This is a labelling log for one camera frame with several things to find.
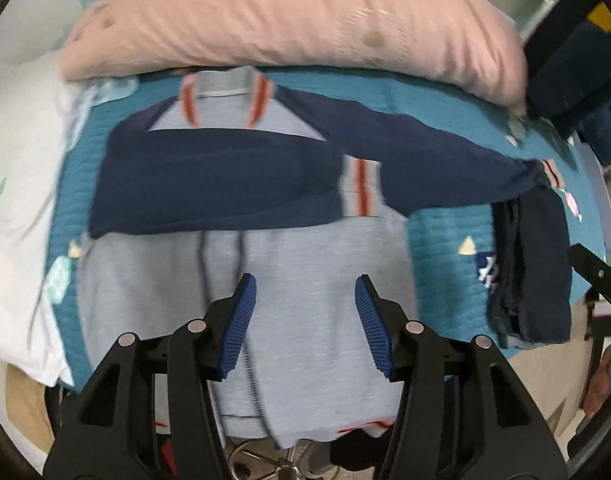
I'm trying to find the white pillow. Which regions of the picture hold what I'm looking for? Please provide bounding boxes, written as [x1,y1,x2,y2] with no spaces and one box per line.
[0,52,88,386]

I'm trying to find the dark navy folded garment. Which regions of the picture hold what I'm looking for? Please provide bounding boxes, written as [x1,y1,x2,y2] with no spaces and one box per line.
[488,188,572,349]

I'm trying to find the grey and navy sweatshirt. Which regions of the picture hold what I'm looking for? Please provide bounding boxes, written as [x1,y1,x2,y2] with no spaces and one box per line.
[78,70,552,444]

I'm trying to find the dark blue clothes pile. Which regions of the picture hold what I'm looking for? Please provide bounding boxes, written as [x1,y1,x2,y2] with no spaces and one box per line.
[525,0,611,167]

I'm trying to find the pink pillow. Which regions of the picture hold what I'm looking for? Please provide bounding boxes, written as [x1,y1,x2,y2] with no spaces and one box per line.
[60,0,528,115]

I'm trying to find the chrome stool base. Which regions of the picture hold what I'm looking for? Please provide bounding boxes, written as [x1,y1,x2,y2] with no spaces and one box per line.
[227,439,377,480]

